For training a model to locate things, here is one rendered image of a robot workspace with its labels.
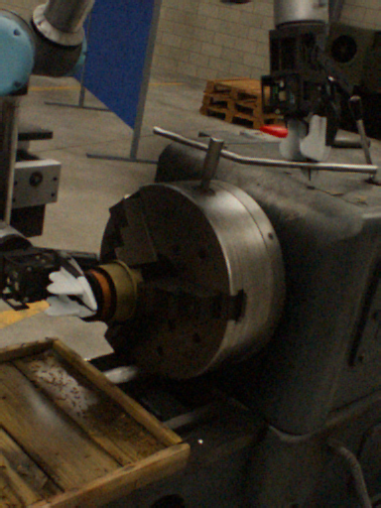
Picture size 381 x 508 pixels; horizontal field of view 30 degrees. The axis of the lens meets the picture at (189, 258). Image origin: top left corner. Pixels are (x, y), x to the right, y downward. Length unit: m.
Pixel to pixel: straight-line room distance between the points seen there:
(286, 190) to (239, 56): 11.08
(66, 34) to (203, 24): 10.98
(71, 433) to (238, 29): 11.36
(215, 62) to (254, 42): 0.76
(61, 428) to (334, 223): 0.51
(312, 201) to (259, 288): 0.17
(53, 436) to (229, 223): 0.40
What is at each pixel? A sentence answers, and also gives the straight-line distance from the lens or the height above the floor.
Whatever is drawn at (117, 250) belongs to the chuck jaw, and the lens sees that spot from 1.08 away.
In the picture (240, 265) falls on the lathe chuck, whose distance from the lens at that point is 1.04.
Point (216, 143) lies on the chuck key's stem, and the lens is 1.07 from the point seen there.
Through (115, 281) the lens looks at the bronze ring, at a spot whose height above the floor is 1.11.
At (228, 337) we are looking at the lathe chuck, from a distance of 1.06.
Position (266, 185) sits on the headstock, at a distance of 1.20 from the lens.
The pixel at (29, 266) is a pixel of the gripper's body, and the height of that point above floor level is 1.11.
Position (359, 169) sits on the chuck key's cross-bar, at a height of 1.33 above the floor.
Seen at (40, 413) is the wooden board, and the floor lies 0.88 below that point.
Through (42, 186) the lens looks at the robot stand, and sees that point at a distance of 1.55.
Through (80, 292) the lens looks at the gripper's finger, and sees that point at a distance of 1.02.
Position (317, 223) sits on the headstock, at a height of 1.22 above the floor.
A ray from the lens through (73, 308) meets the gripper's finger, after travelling 1.04.
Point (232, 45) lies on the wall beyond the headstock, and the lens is 12.29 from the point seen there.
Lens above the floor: 1.53
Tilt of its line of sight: 21 degrees down
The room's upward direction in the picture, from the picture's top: 11 degrees clockwise
